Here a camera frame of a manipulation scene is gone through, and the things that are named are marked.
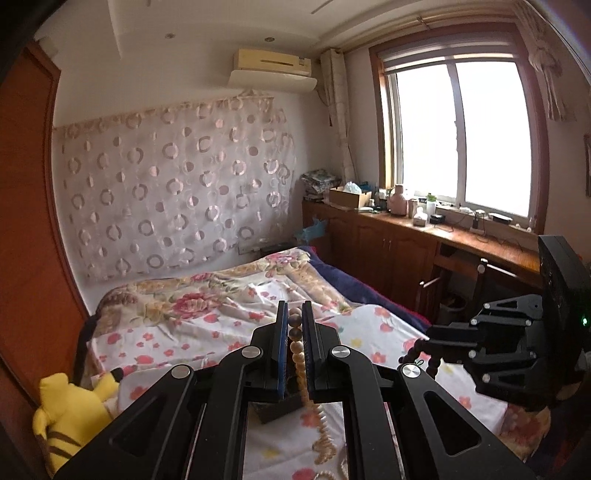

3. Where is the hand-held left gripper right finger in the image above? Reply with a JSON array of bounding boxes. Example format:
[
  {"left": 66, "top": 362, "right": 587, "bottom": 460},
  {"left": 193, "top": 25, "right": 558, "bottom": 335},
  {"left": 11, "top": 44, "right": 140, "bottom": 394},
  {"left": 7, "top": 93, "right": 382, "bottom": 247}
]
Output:
[{"left": 302, "top": 301, "right": 537, "bottom": 480}]

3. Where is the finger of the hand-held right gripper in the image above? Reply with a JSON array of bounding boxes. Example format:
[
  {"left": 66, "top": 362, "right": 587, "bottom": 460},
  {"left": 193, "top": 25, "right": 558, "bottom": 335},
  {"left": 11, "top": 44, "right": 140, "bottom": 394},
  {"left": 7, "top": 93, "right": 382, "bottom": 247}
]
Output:
[
  {"left": 462, "top": 345, "right": 556, "bottom": 411},
  {"left": 426, "top": 294, "right": 550, "bottom": 355}
]

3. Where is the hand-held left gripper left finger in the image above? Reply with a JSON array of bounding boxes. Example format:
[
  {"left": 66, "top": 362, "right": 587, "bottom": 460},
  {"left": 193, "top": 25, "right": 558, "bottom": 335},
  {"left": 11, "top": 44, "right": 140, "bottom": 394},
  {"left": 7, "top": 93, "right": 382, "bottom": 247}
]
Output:
[{"left": 55, "top": 300, "right": 290, "bottom": 480}]

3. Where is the tan wooden bead strand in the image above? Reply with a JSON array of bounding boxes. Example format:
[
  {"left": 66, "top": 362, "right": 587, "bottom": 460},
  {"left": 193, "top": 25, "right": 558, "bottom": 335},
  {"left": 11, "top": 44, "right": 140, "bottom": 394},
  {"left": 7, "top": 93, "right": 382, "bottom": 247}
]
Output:
[{"left": 287, "top": 308, "right": 341, "bottom": 463}]

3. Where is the dark bead bracelet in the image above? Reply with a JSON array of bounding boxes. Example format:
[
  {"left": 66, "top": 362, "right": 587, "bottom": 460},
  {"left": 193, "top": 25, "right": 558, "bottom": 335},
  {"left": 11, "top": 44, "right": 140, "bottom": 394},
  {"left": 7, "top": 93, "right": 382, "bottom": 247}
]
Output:
[{"left": 398, "top": 339, "right": 445, "bottom": 383}]

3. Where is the white floral bed sheet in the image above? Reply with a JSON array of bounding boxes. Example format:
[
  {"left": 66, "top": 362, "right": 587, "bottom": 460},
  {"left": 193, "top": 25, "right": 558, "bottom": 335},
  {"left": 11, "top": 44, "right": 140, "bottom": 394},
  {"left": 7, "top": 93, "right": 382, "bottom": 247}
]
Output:
[{"left": 87, "top": 279, "right": 511, "bottom": 480}]

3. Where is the dark blue blanket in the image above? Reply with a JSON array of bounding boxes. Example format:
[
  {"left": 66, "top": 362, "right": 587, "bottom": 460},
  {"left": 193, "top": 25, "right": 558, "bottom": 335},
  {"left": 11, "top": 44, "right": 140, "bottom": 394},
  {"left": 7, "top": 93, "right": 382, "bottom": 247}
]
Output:
[{"left": 302, "top": 246, "right": 432, "bottom": 334}]

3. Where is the yellow floral quilt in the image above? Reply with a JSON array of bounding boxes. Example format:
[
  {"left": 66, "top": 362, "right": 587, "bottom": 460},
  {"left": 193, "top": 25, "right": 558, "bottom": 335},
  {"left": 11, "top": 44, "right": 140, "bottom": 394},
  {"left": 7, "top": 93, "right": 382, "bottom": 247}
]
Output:
[{"left": 95, "top": 247, "right": 368, "bottom": 335}]

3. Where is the long wooden desk cabinet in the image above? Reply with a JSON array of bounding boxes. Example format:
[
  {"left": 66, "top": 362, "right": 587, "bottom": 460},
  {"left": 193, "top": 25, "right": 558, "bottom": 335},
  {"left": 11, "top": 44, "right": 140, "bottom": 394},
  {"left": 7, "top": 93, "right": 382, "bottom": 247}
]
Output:
[{"left": 301, "top": 196, "right": 543, "bottom": 324}]

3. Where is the blue cloth bundle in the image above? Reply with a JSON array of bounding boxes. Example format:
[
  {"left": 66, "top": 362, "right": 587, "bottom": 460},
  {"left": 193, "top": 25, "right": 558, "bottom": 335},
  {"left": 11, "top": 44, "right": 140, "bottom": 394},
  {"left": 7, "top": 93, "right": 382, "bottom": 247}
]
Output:
[{"left": 295, "top": 217, "right": 329, "bottom": 243}]

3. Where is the pink kettle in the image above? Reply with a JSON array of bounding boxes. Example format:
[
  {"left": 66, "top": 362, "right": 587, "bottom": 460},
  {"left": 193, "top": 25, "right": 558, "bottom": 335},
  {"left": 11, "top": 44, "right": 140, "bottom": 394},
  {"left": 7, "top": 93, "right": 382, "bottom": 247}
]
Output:
[{"left": 386, "top": 185, "right": 409, "bottom": 216}]

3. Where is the cardboard box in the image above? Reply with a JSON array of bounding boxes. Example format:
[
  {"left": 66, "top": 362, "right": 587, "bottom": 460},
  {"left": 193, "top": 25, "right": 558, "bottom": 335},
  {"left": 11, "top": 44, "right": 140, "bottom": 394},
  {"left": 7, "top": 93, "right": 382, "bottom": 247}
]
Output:
[{"left": 328, "top": 186, "right": 373, "bottom": 209}]

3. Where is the stack of folded cloths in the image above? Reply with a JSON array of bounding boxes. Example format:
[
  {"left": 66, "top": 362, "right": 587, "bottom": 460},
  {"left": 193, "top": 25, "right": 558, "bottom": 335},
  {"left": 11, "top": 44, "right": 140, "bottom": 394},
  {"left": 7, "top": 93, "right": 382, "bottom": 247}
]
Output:
[{"left": 300, "top": 169, "right": 343, "bottom": 200}]

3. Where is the brown framed window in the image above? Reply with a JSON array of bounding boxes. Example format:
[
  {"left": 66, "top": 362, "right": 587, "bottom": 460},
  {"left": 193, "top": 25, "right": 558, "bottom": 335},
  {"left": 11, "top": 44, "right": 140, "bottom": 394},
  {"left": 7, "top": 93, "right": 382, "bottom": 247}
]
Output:
[{"left": 368, "top": 22, "right": 550, "bottom": 235}]

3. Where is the floral curtain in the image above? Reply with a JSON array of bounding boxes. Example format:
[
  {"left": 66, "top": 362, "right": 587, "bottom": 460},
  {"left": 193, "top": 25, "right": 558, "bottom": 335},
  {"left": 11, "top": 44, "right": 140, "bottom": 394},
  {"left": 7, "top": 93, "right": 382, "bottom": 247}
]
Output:
[{"left": 512, "top": 0, "right": 578, "bottom": 123}]

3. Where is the yellow striped plush toy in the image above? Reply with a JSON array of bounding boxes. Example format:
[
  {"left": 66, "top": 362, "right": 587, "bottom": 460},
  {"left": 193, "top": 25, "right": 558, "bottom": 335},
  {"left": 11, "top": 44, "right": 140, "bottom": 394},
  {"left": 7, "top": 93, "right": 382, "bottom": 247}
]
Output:
[{"left": 31, "top": 367, "right": 126, "bottom": 478}]

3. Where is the beige checked curtain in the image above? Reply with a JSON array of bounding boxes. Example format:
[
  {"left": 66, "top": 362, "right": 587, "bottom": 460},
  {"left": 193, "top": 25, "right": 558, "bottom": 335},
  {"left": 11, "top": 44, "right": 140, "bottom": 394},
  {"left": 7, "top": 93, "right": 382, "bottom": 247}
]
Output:
[{"left": 320, "top": 48, "right": 357, "bottom": 186}]

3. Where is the grey roller blind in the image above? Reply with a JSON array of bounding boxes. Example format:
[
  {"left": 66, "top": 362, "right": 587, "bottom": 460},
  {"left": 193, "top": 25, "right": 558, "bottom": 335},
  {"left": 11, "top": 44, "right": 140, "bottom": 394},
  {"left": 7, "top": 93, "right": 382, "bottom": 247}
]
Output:
[{"left": 378, "top": 42, "right": 523, "bottom": 75}]

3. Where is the orange wooden wardrobe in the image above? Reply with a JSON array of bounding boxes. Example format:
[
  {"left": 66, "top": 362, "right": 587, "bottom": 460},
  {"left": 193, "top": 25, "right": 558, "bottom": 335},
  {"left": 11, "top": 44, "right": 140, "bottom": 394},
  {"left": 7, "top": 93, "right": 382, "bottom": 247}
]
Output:
[{"left": 0, "top": 41, "right": 95, "bottom": 421}]

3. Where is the beige air conditioner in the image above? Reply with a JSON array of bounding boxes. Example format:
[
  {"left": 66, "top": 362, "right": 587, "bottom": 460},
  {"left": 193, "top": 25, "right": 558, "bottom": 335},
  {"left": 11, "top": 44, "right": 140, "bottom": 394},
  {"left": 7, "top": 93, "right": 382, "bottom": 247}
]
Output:
[{"left": 227, "top": 47, "right": 319, "bottom": 90}]

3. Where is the white pearl bracelet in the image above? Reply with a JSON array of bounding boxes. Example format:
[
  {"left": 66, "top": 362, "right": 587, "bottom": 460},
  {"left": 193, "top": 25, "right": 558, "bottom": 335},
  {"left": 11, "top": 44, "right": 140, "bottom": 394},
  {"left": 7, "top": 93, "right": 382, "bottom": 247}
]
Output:
[{"left": 299, "top": 455, "right": 348, "bottom": 480}]

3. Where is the circle patterned wall cloth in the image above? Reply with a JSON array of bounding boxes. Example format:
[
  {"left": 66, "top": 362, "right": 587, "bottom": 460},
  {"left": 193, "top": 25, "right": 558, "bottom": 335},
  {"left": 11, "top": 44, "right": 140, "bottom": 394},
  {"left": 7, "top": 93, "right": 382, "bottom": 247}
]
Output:
[{"left": 53, "top": 90, "right": 297, "bottom": 283}]

